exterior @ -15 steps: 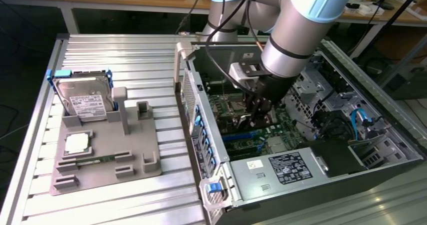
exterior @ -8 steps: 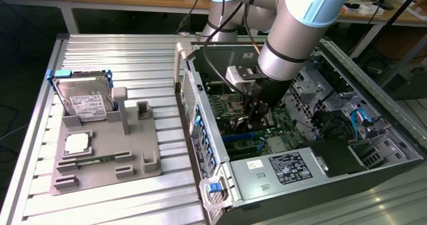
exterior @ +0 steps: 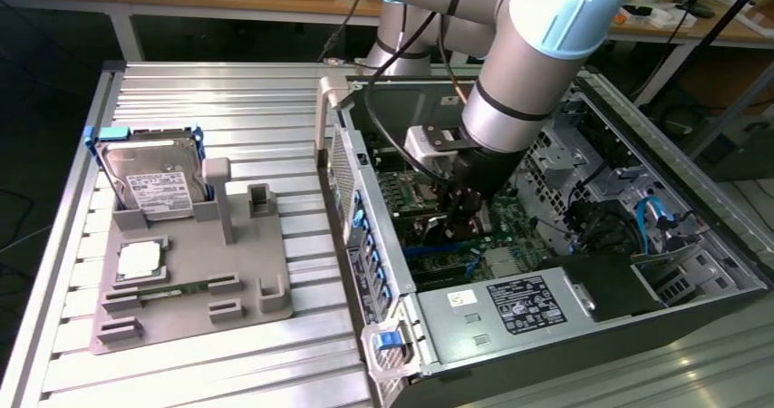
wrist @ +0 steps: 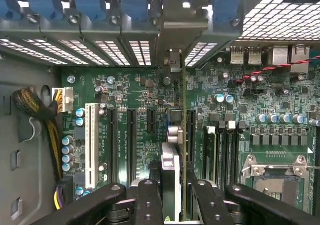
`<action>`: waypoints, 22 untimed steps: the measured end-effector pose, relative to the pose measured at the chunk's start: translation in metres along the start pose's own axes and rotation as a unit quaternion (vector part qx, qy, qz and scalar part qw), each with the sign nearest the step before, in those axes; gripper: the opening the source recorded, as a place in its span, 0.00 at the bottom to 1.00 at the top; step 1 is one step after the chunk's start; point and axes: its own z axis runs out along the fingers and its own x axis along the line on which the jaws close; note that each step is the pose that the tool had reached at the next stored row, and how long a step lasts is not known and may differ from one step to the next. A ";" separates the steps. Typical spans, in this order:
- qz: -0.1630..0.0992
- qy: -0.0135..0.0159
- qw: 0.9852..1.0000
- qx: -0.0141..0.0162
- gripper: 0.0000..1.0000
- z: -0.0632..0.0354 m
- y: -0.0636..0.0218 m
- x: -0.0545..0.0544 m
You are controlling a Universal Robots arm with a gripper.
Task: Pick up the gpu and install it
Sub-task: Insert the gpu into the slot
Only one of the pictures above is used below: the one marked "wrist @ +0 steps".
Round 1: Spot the black long expansion slot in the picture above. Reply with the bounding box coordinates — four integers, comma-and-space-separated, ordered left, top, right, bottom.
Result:
108, 106, 120, 186
126, 108, 138, 183

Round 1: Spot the CPU socket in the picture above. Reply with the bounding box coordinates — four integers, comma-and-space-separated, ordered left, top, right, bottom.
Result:
241, 154, 315, 211

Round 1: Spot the white PCI slot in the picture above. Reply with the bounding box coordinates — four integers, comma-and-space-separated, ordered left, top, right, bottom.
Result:
84, 102, 97, 190

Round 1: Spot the black short expansion slot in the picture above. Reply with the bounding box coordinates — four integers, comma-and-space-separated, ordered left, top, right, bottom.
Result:
146, 108, 157, 133

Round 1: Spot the green motherboard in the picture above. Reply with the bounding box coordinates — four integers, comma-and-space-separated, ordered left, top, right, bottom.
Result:
58, 41, 320, 218

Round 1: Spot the white power connector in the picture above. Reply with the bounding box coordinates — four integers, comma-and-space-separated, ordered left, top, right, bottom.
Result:
51, 86, 75, 114

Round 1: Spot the silver USB port stack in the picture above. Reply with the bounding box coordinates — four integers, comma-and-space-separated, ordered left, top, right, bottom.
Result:
229, 46, 245, 66
247, 46, 263, 66

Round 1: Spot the silver network port block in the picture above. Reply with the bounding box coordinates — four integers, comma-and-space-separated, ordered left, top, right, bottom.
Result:
271, 44, 311, 74

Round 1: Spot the black open PC case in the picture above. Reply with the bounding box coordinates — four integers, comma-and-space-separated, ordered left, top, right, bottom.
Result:
0, 0, 320, 225

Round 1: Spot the red black twisted wire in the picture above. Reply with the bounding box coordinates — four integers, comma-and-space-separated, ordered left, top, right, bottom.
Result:
236, 56, 320, 85

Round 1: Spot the yellow black wire bundle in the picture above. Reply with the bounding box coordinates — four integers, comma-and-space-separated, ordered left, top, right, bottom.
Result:
11, 86, 66, 211

